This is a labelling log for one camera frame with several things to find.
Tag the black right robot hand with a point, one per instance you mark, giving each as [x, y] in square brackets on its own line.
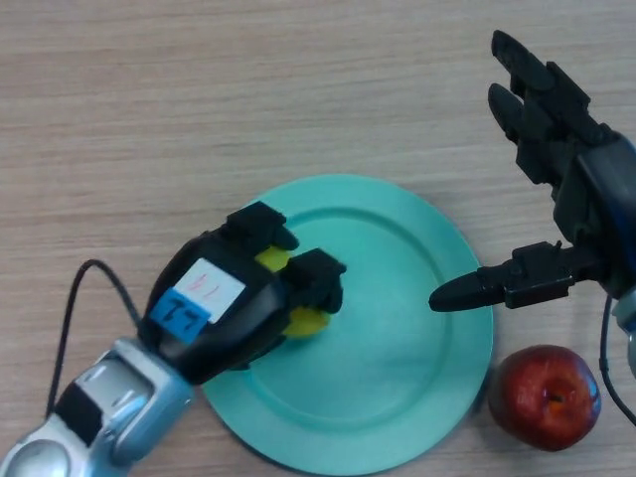
[591, 204]

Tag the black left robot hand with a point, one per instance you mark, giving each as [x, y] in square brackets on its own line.
[223, 328]

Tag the yellow starfruit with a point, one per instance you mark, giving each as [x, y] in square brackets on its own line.
[305, 324]

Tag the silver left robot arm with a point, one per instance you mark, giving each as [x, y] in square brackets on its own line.
[109, 402]

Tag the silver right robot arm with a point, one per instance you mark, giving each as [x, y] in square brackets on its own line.
[628, 313]

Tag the green round plate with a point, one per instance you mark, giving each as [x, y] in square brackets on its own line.
[377, 367]

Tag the red apple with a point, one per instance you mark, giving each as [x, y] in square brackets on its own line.
[536, 397]

